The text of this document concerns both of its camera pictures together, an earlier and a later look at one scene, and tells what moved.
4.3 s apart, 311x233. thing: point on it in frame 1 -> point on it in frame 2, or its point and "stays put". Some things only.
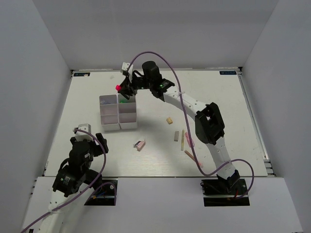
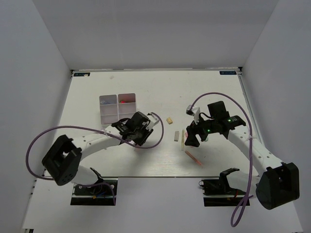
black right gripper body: (137, 83) -> (203, 127)
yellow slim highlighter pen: (182, 146) stays put
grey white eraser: (176, 136) stays put
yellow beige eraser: (169, 120) stays put
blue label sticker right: (228, 72) stays put
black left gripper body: (95, 150) -> (142, 135)
